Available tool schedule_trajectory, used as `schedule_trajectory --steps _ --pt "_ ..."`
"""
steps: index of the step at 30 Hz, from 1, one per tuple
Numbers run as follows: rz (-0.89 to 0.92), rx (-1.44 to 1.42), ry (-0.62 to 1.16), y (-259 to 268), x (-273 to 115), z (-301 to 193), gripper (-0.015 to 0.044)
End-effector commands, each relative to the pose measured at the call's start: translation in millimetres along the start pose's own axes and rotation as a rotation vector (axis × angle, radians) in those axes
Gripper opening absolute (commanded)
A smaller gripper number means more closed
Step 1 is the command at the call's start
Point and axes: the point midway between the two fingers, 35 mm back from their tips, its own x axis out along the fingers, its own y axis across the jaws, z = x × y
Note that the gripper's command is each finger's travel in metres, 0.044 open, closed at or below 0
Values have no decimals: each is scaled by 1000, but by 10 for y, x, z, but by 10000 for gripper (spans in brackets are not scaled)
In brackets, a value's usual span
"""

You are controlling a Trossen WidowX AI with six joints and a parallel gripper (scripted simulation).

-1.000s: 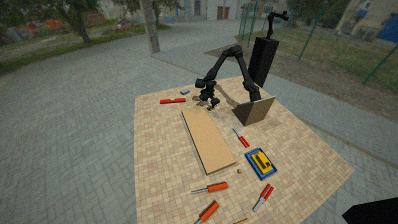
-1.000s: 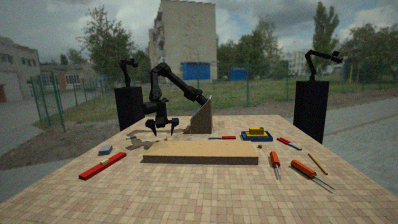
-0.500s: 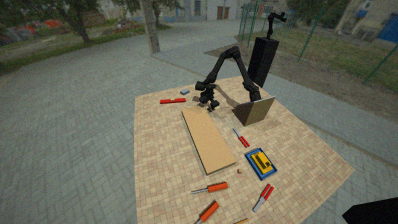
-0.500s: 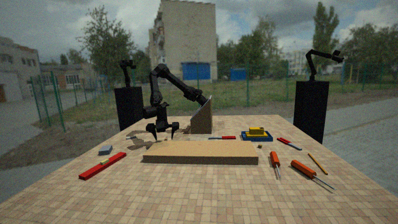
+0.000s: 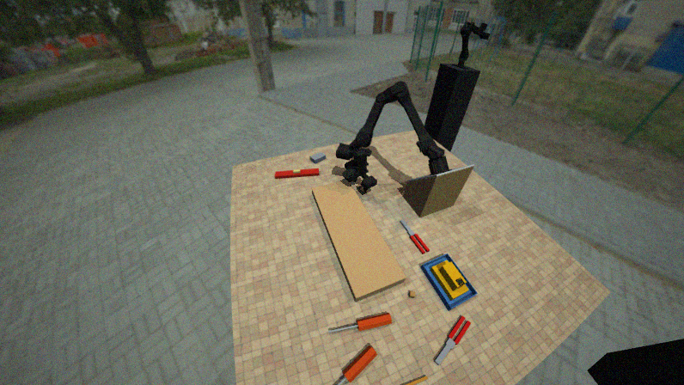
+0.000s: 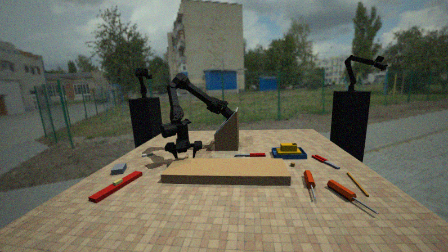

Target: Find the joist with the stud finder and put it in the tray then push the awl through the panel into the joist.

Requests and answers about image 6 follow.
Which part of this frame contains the orange-handled awl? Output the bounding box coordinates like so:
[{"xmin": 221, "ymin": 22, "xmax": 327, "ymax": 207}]
[
  {"xmin": 303, "ymin": 170, "xmax": 316, "ymax": 199},
  {"xmin": 327, "ymin": 179, "xmax": 378, "ymax": 214}
]

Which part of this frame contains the blue rectangular tray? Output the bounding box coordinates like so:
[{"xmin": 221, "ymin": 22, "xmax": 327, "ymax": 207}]
[{"xmin": 272, "ymin": 147, "xmax": 307, "ymax": 160}]

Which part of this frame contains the long red bar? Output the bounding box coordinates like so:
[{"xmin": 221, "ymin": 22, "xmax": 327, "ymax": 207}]
[{"xmin": 88, "ymin": 171, "xmax": 142, "ymax": 203}]

